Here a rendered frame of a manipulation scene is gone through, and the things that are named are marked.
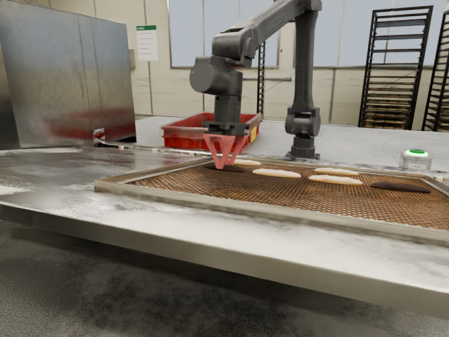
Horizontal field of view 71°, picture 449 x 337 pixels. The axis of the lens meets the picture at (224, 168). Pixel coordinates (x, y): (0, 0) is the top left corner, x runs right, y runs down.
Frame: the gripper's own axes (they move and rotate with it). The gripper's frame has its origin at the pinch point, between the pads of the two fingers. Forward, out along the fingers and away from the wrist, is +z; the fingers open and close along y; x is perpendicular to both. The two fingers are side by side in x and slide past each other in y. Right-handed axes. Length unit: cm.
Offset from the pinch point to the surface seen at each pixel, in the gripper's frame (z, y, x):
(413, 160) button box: -2, -44, 37
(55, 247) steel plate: 15.2, 26.7, -19.3
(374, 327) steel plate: 15.4, 18.3, 33.0
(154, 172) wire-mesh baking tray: 0.5, 17.4, -4.7
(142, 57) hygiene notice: -121, -394, -405
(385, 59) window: -113, -461, 0
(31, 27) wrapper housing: -32, 7, -59
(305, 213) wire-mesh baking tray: 0.1, 27.2, 25.2
